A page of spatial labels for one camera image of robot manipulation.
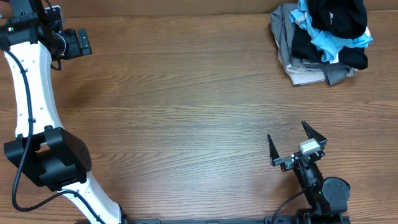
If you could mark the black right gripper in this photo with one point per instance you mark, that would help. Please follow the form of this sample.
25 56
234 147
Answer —
286 161

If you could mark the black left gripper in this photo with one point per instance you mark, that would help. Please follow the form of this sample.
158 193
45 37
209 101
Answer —
74 50

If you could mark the black polo shirt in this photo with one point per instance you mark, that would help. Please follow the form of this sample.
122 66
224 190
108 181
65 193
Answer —
346 19

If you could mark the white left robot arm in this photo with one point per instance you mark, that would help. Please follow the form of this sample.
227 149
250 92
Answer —
35 43

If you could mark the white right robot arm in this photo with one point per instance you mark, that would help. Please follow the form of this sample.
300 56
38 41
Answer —
327 197

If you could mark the white beige folded garment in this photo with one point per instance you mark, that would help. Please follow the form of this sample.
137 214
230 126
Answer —
302 72

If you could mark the black folded garment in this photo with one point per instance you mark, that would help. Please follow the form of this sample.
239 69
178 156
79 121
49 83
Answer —
302 48

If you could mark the light blue printed shirt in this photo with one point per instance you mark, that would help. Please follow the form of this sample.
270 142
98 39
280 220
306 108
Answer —
324 40

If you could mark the grey folded garment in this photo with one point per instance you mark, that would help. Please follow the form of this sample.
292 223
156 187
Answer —
280 20

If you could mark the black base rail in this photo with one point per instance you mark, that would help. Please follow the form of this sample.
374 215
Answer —
266 220

